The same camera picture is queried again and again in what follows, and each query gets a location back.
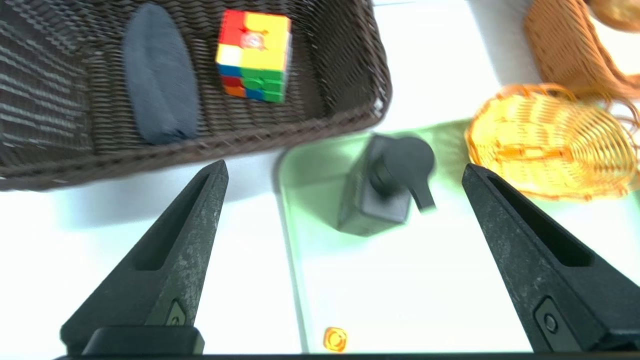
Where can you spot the cream bun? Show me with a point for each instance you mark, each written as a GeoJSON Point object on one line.
{"type": "Point", "coordinates": [620, 12]}

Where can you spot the multicoloured puzzle cube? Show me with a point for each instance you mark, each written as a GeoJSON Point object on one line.
{"type": "Point", "coordinates": [255, 55]}

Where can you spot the small orange cube cap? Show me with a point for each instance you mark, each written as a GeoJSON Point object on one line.
{"type": "Point", "coordinates": [335, 339]}

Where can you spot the orange wicker basket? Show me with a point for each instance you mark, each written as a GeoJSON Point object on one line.
{"type": "Point", "coordinates": [560, 45]}

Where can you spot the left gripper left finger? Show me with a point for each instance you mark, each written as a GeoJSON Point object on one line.
{"type": "Point", "coordinates": [150, 295]}

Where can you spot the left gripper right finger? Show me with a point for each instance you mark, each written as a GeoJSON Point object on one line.
{"type": "Point", "coordinates": [565, 300]}

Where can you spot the light green plastic tray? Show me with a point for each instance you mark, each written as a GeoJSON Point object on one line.
{"type": "Point", "coordinates": [400, 290]}

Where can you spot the dark grey towel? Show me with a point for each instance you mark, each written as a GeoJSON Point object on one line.
{"type": "Point", "coordinates": [160, 85]}

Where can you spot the dark brown wicker basket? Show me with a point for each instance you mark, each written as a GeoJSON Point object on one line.
{"type": "Point", "coordinates": [325, 60]}

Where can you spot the dark green bottle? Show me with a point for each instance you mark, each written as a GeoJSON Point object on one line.
{"type": "Point", "coordinates": [375, 210]}

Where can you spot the small yellow wicker basket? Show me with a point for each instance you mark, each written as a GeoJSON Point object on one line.
{"type": "Point", "coordinates": [550, 145]}

